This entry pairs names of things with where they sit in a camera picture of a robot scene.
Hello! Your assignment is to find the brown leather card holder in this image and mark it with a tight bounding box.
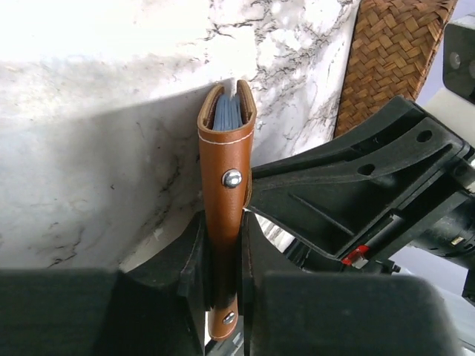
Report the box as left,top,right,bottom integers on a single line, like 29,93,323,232
197,79,257,341

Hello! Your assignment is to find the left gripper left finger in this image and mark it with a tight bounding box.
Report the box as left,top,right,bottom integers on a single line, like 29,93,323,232
111,213,206,355

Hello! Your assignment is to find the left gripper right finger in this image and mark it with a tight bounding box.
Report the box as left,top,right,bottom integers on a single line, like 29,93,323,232
240,213,460,355

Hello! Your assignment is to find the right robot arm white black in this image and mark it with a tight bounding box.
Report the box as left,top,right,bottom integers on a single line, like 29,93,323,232
249,15,474,273

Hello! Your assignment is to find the brown woven wicker tray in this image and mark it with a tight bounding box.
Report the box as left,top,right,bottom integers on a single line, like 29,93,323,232
334,0,456,136

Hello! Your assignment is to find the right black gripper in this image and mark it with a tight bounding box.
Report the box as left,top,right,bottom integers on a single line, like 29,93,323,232
249,96,474,274

